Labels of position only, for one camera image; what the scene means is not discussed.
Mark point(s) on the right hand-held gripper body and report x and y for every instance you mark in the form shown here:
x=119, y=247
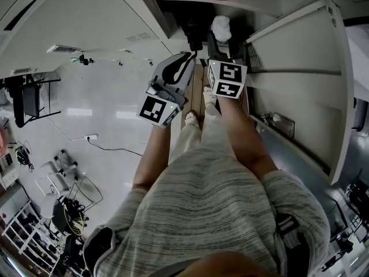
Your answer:
x=229, y=74

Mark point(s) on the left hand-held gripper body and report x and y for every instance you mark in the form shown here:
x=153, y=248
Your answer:
x=152, y=110

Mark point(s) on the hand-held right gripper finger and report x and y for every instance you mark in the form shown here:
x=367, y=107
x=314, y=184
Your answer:
x=238, y=50
x=212, y=45

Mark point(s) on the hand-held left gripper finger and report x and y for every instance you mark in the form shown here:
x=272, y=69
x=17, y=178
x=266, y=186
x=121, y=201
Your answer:
x=187, y=82
x=161, y=69

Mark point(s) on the white cloth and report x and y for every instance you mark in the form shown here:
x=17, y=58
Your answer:
x=222, y=29

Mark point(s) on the person's left forearm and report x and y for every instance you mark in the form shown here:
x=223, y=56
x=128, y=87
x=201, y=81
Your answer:
x=152, y=157

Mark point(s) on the person's right forearm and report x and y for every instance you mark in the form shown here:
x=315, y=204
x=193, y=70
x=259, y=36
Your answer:
x=245, y=137

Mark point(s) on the locker door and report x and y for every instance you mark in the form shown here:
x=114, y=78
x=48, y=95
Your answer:
x=302, y=53

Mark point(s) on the wooden slat platform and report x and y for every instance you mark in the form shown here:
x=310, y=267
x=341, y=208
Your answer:
x=197, y=91

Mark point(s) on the person's right shoe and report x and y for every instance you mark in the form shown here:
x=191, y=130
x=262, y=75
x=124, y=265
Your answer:
x=210, y=97

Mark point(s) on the person's shoe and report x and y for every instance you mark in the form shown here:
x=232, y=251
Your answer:
x=210, y=97
x=191, y=119

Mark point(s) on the person's left shoe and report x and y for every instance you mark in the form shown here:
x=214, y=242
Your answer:
x=191, y=119

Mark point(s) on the person's beige trousers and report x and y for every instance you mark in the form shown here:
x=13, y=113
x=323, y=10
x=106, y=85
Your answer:
x=199, y=143

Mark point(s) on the white power strip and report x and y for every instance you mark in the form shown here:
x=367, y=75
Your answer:
x=91, y=137

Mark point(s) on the black key bunch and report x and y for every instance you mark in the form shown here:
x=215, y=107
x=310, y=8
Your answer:
x=86, y=60

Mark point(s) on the green drink can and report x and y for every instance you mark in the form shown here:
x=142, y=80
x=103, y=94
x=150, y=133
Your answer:
x=75, y=59

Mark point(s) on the person's grey striped shirt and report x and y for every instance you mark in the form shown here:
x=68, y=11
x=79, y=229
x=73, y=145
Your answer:
x=207, y=206

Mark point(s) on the white office chair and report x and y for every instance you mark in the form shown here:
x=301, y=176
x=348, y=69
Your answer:
x=57, y=180

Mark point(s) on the black folding table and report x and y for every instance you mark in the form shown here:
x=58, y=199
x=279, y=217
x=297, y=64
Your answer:
x=30, y=102

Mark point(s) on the pink stool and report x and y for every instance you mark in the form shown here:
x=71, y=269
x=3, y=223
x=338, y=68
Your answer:
x=2, y=140

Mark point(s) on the person's chin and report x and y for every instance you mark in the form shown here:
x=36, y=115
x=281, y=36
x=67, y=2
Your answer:
x=230, y=265

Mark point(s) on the white shelf rack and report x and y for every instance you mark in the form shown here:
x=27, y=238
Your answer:
x=26, y=238

